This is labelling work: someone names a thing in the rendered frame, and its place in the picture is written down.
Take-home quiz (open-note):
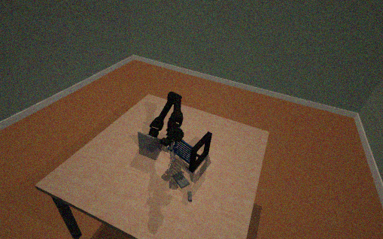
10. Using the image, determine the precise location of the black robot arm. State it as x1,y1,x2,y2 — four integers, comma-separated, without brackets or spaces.
148,92,184,142

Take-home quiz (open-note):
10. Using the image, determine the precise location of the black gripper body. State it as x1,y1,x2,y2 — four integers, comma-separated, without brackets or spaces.
160,128,182,147

